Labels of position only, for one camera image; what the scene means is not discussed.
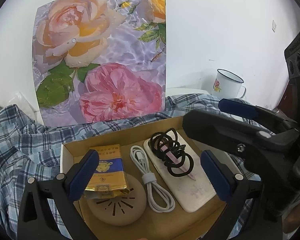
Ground cream floral phone case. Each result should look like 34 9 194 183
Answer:
142 132 217 214

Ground white enamel mug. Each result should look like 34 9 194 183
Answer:
211 68 247 99

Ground gold blue foil packet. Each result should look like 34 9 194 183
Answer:
84 144 130 199

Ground beige round perforated pad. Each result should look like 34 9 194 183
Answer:
84 174 147 226

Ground pink hair clip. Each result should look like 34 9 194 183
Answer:
159 144 196 181

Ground blue plaid shirt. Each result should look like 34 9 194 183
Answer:
0 94 221 239

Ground shallow cardboard tray box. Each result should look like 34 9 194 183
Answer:
60 116 239 239

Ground rose flower painting board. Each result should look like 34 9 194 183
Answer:
32 0 167 126

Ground white coiled usb cable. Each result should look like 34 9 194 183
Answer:
129 144 176 214

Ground black hair ties bundle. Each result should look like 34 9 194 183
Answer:
149 127 195 178

